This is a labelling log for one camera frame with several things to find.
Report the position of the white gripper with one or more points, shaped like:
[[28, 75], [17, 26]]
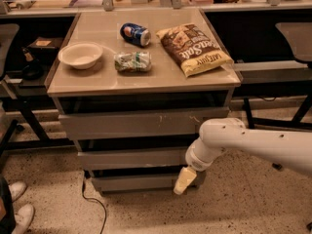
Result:
[[197, 164]]

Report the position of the grey drawer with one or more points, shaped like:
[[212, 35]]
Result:
[[133, 158], [144, 123], [134, 183]]

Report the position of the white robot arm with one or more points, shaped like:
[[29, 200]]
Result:
[[216, 136]]

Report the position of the grey top drawer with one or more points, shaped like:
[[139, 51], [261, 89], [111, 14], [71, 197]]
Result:
[[144, 123]]

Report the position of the grey bottom drawer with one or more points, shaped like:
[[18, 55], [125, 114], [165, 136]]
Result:
[[134, 183]]

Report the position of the grey drawer cabinet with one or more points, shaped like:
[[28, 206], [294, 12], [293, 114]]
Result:
[[102, 89]]

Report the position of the brown yellow chip bag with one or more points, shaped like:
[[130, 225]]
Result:
[[192, 50]]

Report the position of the crushed green white can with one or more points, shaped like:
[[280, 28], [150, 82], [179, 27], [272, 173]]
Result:
[[133, 62]]

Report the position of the blue soda can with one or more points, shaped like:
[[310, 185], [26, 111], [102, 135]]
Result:
[[135, 34]]

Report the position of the white bowl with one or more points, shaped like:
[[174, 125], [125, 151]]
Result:
[[81, 56]]

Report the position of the white shoe lower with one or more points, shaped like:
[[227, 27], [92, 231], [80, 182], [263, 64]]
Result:
[[23, 219]]

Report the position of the white shoe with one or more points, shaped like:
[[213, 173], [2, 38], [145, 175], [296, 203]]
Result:
[[17, 189], [23, 219]]

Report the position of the white shoe upper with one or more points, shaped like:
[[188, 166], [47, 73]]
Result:
[[17, 189]]

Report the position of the grey chair right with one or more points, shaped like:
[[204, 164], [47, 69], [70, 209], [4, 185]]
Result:
[[297, 49]]

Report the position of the grey chair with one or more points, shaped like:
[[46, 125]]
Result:
[[8, 33], [297, 49]]

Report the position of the black round object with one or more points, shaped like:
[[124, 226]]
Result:
[[33, 69]]

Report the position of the black box under desk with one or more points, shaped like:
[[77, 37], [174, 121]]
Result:
[[45, 49]]

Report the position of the grey chair left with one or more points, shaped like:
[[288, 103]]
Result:
[[8, 33]]

